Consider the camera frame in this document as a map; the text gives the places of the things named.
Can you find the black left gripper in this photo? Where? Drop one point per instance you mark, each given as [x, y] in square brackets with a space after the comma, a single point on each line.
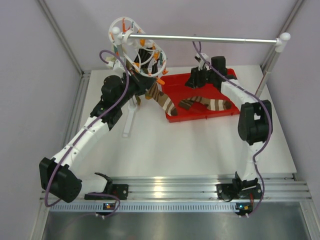
[142, 83]

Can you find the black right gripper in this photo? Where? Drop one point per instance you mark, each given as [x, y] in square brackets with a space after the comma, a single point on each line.
[194, 79]

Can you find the olive green striped sock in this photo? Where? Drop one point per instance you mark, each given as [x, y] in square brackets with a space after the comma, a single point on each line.
[138, 100]

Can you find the white round clip hanger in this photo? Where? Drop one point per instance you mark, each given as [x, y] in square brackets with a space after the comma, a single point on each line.
[119, 35]

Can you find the brown beige striped sock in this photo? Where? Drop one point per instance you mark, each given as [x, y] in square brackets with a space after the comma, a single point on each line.
[163, 100]

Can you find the black white striped sock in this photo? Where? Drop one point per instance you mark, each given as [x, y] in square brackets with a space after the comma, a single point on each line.
[146, 57]

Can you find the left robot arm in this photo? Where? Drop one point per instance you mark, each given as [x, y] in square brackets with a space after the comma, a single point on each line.
[58, 174]

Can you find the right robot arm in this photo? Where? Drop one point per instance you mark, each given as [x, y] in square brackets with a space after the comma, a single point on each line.
[254, 127]

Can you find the red plastic tray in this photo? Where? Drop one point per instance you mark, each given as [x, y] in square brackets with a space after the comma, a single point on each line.
[175, 88]

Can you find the white metal drying rack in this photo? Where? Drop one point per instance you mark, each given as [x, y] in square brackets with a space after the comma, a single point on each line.
[140, 61]

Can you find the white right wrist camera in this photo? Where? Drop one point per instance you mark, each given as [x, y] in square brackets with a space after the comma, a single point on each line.
[202, 58]

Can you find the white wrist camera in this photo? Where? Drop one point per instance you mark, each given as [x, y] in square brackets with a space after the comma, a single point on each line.
[202, 58]
[114, 64]

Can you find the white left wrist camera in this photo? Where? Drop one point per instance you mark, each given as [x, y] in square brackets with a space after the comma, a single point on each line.
[114, 64]

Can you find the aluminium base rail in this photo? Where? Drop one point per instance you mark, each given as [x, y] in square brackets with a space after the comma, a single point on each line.
[187, 195]

